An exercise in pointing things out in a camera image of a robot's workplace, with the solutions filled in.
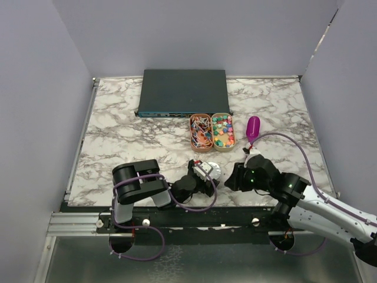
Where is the blue network switch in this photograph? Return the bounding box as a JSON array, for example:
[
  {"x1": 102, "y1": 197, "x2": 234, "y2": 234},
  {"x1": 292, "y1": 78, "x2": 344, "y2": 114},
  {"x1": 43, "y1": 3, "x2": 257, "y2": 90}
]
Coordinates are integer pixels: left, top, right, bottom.
[{"x1": 135, "y1": 69, "x2": 233, "y2": 118}]

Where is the purple plastic scoop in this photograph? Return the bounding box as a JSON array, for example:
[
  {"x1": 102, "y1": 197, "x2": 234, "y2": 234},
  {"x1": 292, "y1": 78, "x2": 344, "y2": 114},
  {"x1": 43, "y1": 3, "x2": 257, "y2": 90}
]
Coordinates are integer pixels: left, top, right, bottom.
[{"x1": 246, "y1": 116, "x2": 260, "y2": 145}]

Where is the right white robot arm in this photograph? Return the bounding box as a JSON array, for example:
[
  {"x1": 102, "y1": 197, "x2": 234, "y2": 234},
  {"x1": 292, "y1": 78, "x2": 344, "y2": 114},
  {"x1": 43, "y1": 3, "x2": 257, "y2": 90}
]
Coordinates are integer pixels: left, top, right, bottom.
[{"x1": 224, "y1": 154, "x2": 376, "y2": 266}]

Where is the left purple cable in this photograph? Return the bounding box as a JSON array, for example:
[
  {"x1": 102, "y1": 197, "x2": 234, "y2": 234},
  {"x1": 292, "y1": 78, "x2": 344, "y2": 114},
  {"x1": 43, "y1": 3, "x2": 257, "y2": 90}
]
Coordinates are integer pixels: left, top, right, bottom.
[{"x1": 111, "y1": 164, "x2": 219, "y2": 231}]

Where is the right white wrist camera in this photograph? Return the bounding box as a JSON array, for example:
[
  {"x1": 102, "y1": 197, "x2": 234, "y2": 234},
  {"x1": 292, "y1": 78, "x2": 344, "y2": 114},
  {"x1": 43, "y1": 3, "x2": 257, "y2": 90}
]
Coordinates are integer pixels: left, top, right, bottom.
[{"x1": 243, "y1": 146, "x2": 261, "y2": 167}]

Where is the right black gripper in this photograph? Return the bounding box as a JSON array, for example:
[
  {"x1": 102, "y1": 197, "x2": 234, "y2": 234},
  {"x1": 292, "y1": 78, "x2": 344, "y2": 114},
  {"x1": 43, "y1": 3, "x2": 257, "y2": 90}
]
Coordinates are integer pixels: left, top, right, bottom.
[{"x1": 224, "y1": 162, "x2": 272, "y2": 192}]

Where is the beige tray of star candies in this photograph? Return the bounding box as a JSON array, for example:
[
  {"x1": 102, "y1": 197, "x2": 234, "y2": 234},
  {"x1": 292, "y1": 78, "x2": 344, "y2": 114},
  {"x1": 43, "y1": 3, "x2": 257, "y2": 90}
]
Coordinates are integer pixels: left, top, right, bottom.
[{"x1": 211, "y1": 113, "x2": 236, "y2": 152}]

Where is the silver jar lid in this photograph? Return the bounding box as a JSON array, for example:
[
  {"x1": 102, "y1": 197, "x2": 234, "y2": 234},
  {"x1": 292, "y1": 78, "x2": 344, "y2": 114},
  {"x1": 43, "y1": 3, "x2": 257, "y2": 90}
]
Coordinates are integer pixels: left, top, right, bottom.
[{"x1": 208, "y1": 162, "x2": 221, "y2": 180}]

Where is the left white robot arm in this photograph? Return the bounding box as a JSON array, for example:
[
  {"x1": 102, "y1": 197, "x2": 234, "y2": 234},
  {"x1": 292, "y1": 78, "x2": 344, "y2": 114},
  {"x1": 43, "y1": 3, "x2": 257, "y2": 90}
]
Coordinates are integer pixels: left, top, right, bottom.
[{"x1": 110, "y1": 159, "x2": 221, "y2": 233}]

